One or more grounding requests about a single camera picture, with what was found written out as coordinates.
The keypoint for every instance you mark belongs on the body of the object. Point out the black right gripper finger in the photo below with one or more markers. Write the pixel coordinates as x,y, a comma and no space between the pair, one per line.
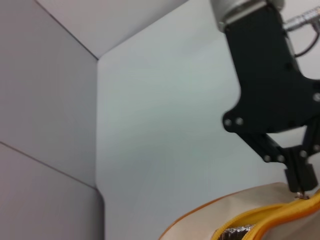
311,145
270,150

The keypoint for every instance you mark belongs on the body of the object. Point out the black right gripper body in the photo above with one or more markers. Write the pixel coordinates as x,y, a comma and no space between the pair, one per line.
267,82

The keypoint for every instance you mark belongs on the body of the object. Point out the beige food bag orange trim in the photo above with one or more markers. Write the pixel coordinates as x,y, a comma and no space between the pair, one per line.
240,212

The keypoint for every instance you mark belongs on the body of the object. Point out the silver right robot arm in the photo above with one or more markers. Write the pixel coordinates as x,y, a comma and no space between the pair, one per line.
235,10

